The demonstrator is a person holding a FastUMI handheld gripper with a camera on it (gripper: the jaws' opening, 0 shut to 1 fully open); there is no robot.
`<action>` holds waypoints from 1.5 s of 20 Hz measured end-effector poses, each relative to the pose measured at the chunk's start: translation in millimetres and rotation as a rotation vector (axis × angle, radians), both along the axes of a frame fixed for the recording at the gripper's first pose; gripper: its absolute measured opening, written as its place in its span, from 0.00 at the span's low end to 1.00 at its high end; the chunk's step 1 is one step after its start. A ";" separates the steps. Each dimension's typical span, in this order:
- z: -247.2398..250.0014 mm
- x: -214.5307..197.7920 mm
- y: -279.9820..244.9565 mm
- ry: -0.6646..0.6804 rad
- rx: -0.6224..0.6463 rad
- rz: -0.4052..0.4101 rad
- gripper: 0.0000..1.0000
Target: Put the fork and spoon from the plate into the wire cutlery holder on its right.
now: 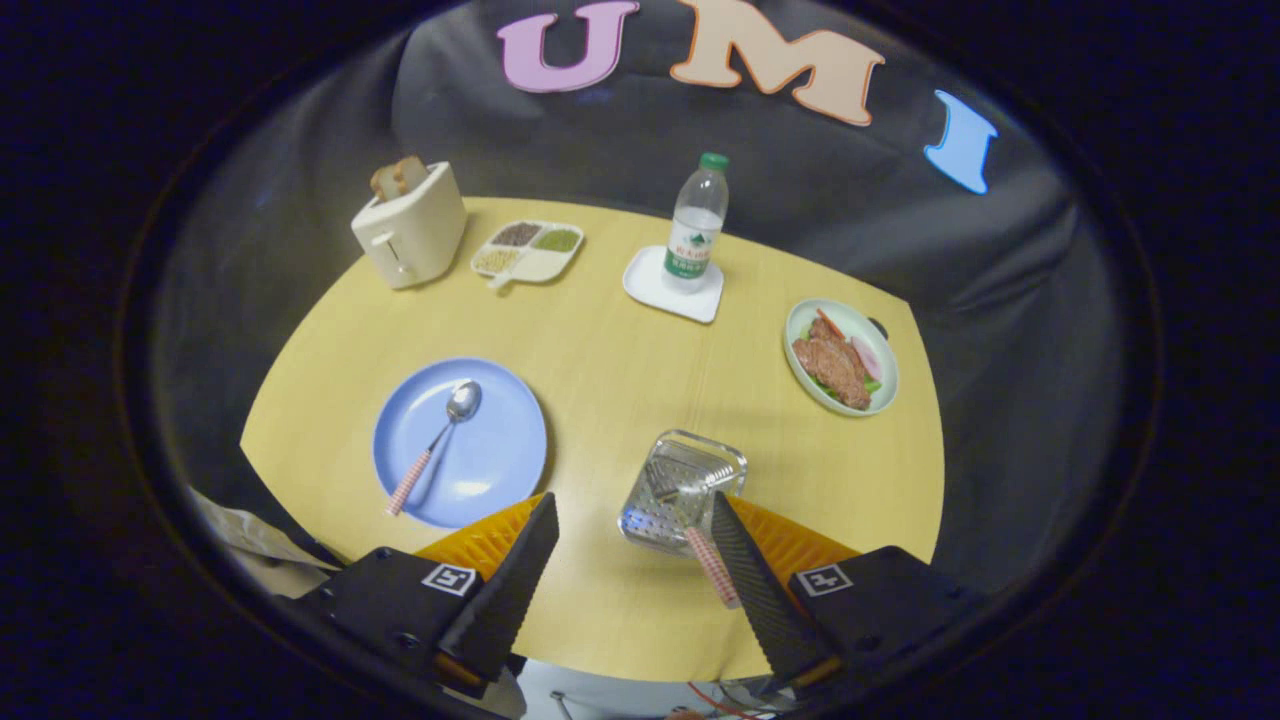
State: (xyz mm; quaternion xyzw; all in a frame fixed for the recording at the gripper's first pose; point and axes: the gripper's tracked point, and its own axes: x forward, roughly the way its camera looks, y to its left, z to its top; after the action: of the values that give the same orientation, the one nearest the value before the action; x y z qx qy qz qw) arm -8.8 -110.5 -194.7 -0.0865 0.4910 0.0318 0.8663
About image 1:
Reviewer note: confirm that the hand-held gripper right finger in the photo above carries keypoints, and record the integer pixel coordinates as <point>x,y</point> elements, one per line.
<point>760,590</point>

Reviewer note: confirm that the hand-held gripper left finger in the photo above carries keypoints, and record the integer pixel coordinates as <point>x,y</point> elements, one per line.
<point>510,590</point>

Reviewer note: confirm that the blue plate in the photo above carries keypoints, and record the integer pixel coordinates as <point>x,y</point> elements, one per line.
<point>490,460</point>

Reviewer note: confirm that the metal cutlery drainer basket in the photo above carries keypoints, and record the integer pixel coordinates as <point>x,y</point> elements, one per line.
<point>650,515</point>

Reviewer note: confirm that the green plate with meat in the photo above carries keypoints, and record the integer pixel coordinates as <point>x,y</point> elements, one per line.
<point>835,365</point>

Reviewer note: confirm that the person's beige clothing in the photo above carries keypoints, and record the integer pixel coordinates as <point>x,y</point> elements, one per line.
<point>250,535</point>

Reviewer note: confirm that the white square coaster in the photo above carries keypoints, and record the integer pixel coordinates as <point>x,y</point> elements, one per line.
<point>650,285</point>

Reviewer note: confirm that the white divided dish with beans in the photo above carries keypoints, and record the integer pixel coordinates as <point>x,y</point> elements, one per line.
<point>540,265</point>

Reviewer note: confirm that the clear water bottle green cap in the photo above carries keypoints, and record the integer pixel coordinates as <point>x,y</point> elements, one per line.
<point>695,240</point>

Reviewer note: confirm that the cream toaster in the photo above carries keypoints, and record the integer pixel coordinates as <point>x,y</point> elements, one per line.
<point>420,235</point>

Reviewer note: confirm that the toast bread slice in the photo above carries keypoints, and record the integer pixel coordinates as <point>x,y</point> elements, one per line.
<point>383,182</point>
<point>410,175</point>

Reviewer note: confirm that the black backdrop cloth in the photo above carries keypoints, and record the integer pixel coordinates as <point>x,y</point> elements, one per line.
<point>300,200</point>

